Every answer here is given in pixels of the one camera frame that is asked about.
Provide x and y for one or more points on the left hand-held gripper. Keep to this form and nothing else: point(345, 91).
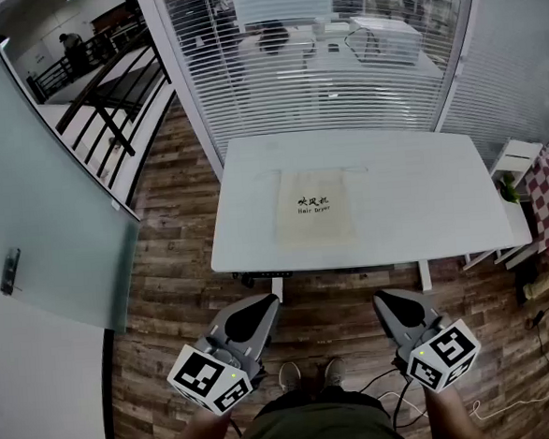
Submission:
point(206, 376)

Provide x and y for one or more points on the frosted glass door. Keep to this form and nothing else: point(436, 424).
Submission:
point(44, 206)

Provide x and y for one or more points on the green potted plant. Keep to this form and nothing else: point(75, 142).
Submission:
point(509, 190)

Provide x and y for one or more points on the white window blinds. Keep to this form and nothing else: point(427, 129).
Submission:
point(322, 98)

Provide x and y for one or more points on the person's right forearm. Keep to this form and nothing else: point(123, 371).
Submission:
point(450, 417)

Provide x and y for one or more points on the person's left grey shoe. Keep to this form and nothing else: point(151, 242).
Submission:
point(289, 377)

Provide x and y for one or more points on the person's left forearm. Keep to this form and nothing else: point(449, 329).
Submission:
point(200, 437)

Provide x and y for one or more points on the person's dark green shorts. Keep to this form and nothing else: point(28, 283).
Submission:
point(317, 426)

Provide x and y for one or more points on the person's grey shoe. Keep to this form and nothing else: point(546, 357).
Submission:
point(335, 373)
point(289, 377)

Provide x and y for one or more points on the black desk control box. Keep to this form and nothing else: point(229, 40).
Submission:
point(264, 275)

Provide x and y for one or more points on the person's right grey shoe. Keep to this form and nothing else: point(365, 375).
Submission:
point(335, 373)

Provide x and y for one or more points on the white table leg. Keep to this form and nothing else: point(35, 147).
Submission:
point(425, 276)
point(277, 291)

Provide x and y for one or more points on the black stair railing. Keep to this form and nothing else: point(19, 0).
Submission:
point(103, 113)

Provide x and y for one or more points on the white shelf unit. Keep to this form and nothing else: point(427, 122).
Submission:
point(516, 159)

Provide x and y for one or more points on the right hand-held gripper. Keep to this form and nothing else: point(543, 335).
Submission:
point(445, 352)

